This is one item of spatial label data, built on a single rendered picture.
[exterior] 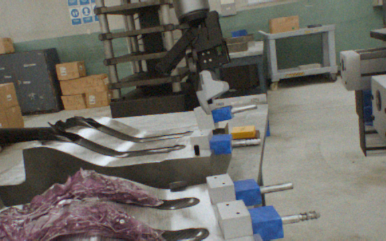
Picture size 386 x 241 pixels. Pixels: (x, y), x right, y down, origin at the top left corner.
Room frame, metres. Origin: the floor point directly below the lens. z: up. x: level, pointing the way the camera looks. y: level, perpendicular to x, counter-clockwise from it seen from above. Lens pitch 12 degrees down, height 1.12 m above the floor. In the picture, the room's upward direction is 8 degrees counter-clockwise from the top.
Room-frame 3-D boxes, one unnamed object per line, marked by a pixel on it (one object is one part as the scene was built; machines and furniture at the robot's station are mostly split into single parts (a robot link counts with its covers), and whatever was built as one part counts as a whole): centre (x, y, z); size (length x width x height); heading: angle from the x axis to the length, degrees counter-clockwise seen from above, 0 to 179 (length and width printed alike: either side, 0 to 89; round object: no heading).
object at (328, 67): (6.65, -1.81, 0.47); 1.10 x 0.52 x 0.94; 86
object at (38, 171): (0.91, 0.19, 0.87); 0.50 x 0.26 x 0.14; 76
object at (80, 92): (7.56, 1.77, 0.42); 0.86 x 0.33 x 0.83; 79
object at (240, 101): (4.15, -0.49, 0.28); 0.61 x 0.41 x 0.15; 79
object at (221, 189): (0.62, -0.08, 0.86); 0.13 x 0.05 x 0.05; 93
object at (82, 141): (0.89, 0.17, 0.92); 0.35 x 0.16 x 0.09; 76
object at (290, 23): (6.69, -1.65, 0.94); 0.41 x 0.33 x 0.29; 86
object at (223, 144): (0.78, -0.06, 0.89); 0.13 x 0.05 x 0.05; 76
